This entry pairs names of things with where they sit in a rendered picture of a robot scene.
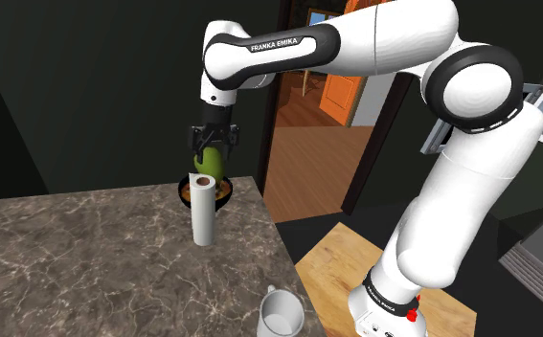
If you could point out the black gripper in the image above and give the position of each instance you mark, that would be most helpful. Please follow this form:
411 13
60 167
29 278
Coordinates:
217 116

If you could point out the green mango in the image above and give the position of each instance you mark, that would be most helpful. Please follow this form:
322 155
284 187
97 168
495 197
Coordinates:
208 161

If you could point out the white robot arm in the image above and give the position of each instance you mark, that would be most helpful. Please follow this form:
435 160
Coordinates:
439 186

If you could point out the black bowl with orange inside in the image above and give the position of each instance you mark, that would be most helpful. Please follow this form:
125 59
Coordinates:
222 192

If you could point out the white paper towel roll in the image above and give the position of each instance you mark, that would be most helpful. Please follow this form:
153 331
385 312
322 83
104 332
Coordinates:
203 210

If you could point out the orange door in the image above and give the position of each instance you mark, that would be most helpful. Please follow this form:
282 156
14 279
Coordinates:
341 95

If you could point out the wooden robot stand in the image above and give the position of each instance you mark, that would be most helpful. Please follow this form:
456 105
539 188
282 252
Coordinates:
336 266

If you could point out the white mug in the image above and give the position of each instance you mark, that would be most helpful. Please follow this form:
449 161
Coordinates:
280 313

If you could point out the grey wall panel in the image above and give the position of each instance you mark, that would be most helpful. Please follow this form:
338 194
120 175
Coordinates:
436 136

